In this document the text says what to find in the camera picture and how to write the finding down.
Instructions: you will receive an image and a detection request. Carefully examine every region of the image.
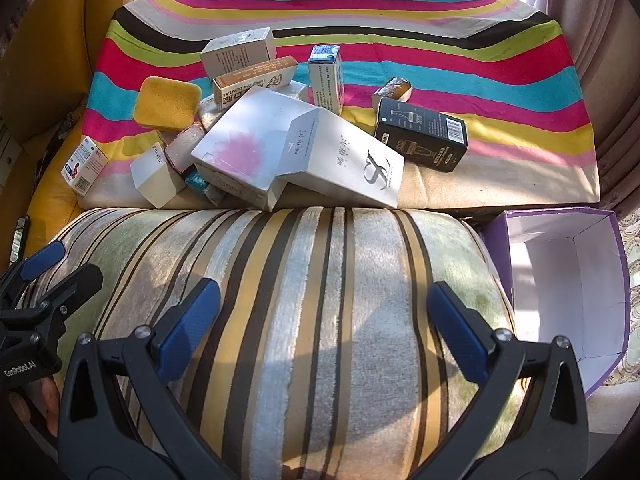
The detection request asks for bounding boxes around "silver sponge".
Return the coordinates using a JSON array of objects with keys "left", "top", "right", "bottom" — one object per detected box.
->
[{"left": 164, "top": 122, "right": 207, "bottom": 171}]

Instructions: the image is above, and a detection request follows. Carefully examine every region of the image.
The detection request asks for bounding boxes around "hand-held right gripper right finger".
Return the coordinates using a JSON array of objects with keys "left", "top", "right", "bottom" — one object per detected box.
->
[{"left": 425, "top": 281, "right": 591, "bottom": 480}]

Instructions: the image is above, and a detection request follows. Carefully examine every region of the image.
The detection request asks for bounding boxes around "large white box black lettering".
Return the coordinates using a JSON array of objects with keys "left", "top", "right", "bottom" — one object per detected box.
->
[{"left": 277, "top": 107, "right": 406, "bottom": 209}]

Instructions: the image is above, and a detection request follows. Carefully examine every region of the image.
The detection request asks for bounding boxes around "black product box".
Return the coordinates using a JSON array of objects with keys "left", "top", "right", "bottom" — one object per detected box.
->
[{"left": 374, "top": 96, "right": 468, "bottom": 173}]

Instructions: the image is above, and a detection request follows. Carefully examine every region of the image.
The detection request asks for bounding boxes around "gold foil item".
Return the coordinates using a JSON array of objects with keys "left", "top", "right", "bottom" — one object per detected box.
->
[{"left": 371, "top": 76, "right": 414, "bottom": 111}]

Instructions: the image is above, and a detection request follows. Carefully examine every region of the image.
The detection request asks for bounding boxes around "red blue white medicine box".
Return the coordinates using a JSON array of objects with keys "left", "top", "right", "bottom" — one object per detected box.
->
[{"left": 61, "top": 135, "right": 110, "bottom": 197}]

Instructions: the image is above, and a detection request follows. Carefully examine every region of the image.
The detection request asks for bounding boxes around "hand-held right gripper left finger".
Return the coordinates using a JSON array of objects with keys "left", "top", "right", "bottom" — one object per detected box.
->
[{"left": 57, "top": 277, "right": 223, "bottom": 480}]

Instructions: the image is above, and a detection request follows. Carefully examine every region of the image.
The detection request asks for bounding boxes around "large white box pink print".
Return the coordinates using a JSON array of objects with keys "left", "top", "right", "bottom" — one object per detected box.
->
[{"left": 190, "top": 85, "right": 321, "bottom": 212}]

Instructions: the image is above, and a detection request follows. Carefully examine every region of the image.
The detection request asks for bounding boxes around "yellow leather sofa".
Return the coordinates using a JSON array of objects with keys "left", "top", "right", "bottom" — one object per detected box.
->
[{"left": 0, "top": 0, "right": 166, "bottom": 271}]

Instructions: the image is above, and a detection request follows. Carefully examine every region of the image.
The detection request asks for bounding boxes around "small white box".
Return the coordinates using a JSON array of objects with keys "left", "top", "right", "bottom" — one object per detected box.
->
[
  {"left": 285, "top": 80, "right": 314, "bottom": 107},
  {"left": 130, "top": 142, "right": 187, "bottom": 211}
]

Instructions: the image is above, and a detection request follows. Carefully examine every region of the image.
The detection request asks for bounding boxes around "person's left hand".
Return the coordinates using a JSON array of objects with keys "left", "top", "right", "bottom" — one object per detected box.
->
[{"left": 7, "top": 377, "right": 61, "bottom": 438}]

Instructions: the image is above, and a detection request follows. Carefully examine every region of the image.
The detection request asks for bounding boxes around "striped velvet cushion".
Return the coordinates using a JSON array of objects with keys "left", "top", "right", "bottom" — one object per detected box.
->
[{"left": 20, "top": 205, "right": 531, "bottom": 480}]

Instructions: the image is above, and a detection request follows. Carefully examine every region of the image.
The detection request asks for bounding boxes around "purple cardboard box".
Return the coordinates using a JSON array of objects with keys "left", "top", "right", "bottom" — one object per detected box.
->
[{"left": 482, "top": 208, "right": 631, "bottom": 396}]

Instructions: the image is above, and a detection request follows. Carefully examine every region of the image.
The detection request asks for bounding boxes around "yellow sponge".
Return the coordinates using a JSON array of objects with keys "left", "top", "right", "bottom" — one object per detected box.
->
[{"left": 131, "top": 76, "right": 202, "bottom": 132}]

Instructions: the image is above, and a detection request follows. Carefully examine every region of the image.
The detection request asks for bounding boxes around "dark flat object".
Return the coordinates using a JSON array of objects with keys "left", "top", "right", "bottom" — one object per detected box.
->
[{"left": 9, "top": 214, "right": 32, "bottom": 267}]

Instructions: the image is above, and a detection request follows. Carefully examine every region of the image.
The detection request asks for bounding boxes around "grey box with figure print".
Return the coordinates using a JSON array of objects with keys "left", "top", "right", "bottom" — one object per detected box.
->
[{"left": 200, "top": 27, "right": 277, "bottom": 77}]

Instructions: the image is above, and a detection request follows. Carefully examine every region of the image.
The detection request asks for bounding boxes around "orange and white box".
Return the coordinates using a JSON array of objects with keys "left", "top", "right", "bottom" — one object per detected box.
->
[{"left": 212, "top": 56, "right": 299, "bottom": 111}]

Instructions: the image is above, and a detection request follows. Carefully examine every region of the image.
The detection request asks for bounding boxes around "multicolour striped cloth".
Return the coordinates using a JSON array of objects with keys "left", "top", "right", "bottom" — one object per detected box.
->
[{"left": 75, "top": 0, "right": 601, "bottom": 211}]

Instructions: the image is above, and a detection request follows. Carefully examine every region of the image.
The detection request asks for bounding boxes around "blue and white box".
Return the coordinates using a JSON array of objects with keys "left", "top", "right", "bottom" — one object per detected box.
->
[{"left": 306, "top": 44, "right": 345, "bottom": 115}]

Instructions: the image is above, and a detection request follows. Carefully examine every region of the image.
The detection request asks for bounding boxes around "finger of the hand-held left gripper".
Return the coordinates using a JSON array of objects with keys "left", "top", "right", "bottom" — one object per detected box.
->
[
  {"left": 15, "top": 264, "right": 104, "bottom": 321},
  {"left": 0, "top": 241, "right": 66, "bottom": 306}
]

